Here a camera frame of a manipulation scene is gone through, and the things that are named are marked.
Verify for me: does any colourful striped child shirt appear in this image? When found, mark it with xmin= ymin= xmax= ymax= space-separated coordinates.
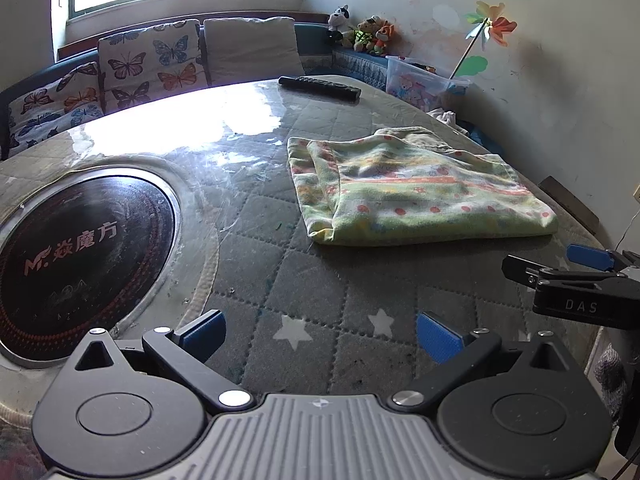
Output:
xmin=288 ymin=127 xmax=558 ymax=246

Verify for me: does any grey quilted table cover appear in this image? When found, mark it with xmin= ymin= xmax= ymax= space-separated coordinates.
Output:
xmin=0 ymin=74 xmax=616 ymax=480

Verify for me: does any round induction hotplate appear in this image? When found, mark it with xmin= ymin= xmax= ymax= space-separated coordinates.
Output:
xmin=1 ymin=168 xmax=180 ymax=367

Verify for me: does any clear plastic storage box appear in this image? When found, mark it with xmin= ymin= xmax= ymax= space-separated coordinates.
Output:
xmin=386 ymin=55 xmax=472 ymax=112

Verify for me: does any colourful paper pinwheel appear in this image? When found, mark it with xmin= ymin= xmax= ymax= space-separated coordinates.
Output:
xmin=449 ymin=1 xmax=518 ymax=80

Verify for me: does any orange plush toy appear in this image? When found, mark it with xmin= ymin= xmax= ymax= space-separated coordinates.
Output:
xmin=372 ymin=22 xmax=395 ymax=56

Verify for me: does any butterfly seat cushion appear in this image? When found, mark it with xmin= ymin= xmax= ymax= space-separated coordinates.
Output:
xmin=8 ymin=62 xmax=104 ymax=157

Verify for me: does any butterfly back cushion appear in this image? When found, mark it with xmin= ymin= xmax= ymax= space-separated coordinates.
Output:
xmin=98 ymin=20 xmax=208 ymax=114

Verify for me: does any brown bear plush toy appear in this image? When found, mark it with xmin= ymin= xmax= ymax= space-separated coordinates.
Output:
xmin=354 ymin=15 xmax=385 ymax=53

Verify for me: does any black remote control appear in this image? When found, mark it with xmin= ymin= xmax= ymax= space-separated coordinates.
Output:
xmin=278 ymin=76 xmax=361 ymax=103

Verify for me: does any plain beige cushion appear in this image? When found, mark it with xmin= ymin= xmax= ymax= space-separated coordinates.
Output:
xmin=204 ymin=16 xmax=305 ymax=87

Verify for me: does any dark blue sofa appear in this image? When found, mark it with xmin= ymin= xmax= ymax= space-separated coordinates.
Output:
xmin=1 ymin=21 xmax=388 ymax=160

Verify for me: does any black white plush toy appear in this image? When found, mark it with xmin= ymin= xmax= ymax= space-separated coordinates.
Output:
xmin=328 ymin=4 xmax=355 ymax=49

